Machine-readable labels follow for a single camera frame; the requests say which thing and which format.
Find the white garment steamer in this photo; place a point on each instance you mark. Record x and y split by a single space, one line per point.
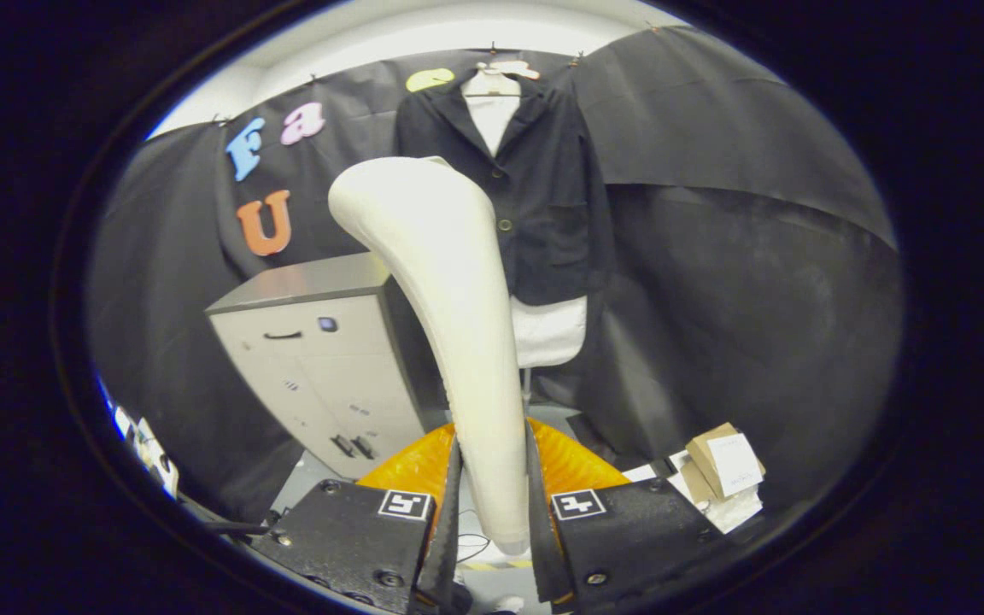
441 282

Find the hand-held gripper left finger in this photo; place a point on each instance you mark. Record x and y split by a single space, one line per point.
347 538

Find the black jacket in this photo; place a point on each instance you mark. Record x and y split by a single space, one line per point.
543 213

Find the white printed packet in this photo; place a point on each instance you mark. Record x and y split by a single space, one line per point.
150 448

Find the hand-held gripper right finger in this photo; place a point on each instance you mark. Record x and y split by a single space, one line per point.
629 538

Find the cardboard box with white label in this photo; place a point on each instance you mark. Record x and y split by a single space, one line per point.
699 465

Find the grey metal cabinet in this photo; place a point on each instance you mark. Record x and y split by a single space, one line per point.
321 376

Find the white mannequin stand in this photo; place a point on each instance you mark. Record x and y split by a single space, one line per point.
527 389

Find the white mannequin torso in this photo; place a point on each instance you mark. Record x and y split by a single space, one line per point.
547 333

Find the white paper sheets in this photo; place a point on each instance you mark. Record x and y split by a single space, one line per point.
735 512

